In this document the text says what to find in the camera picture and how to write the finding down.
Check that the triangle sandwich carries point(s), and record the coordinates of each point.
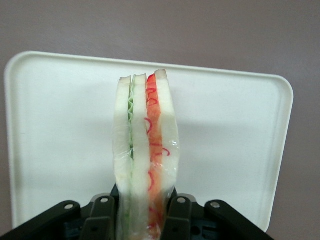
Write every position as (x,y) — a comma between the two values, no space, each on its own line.
(142,150)

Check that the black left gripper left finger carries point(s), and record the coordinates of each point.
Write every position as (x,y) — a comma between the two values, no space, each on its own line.
(75,220)

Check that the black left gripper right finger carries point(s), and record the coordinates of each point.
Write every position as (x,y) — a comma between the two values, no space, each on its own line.
(200,220)

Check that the cream plastic tray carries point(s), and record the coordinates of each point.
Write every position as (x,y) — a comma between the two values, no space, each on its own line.
(62,137)

